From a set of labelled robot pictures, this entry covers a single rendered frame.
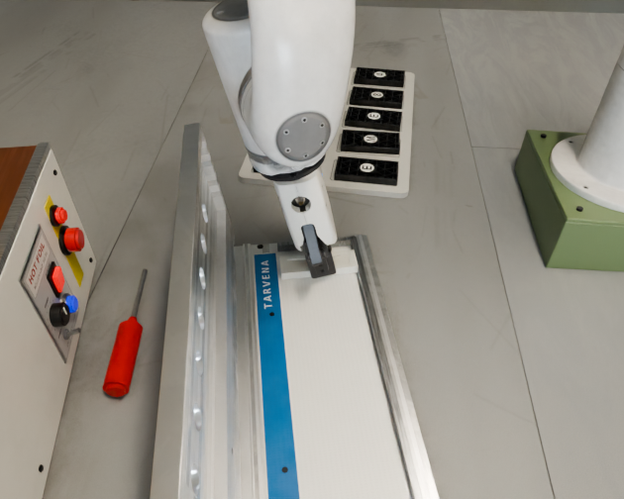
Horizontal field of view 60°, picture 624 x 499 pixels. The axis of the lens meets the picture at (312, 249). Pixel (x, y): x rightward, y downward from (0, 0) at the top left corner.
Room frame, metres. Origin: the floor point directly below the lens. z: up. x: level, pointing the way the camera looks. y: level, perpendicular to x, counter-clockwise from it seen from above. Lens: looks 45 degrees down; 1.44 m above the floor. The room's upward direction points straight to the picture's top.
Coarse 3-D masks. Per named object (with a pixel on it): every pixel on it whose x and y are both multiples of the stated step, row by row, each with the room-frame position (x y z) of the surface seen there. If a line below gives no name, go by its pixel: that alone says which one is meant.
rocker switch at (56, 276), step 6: (54, 264) 0.40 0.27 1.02; (54, 270) 0.39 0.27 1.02; (60, 270) 0.39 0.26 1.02; (48, 276) 0.38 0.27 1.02; (54, 276) 0.38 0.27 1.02; (60, 276) 0.39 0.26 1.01; (54, 282) 0.38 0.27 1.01; (60, 282) 0.38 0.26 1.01; (54, 288) 0.38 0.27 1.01; (60, 288) 0.38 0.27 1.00; (54, 294) 0.38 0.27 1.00
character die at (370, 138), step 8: (344, 136) 0.80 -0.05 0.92; (352, 136) 0.80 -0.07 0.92; (360, 136) 0.80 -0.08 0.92; (368, 136) 0.80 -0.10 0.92; (376, 136) 0.80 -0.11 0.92; (384, 136) 0.80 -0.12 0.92; (392, 136) 0.80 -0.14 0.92; (344, 144) 0.78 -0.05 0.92; (352, 144) 0.77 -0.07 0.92; (360, 144) 0.78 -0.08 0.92; (368, 144) 0.77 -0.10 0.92; (376, 144) 0.77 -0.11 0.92; (384, 144) 0.78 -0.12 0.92; (392, 144) 0.77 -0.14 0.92; (376, 152) 0.76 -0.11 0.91; (384, 152) 0.76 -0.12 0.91; (392, 152) 0.76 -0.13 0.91
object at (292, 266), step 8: (280, 256) 0.50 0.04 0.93; (288, 256) 0.50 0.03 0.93; (296, 256) 0.49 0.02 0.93; (304, 256) 0.49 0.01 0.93; (336, 256) 0.50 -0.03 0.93; (344, 256) 0.50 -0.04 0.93; (352, 256) 0.49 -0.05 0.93; (280, 264) 0.48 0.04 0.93; (288, 264) 0.48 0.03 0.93; (296, 264) 0.48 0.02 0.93; (304, 264) 0.48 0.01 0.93; (336, 264) 0.48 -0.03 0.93; (344, 264) 0.48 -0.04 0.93; (352, 264) 0.48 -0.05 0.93; (288, 272) 0.47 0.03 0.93; (296, 272) 0.47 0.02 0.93; (304, 272) 0.47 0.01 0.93; (336, 272) 0.47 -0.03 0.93; (344, 272) 0.47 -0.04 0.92; (352, 272) 0.48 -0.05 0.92
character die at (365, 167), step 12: (336, 168) 0.70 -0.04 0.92; (348, 168) 0.71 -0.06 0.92; (360, 168) 0.70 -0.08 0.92; (372, 168) 0.70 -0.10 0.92; (384, 168) 0.70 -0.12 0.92; (396, 168) 0.70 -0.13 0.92; (348, 180) 0.69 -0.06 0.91; (360, 180) 0.68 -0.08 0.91; (372, 180) 0.68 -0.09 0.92; (384, 180) 0.68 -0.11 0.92; (396, 180) 0.67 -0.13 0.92
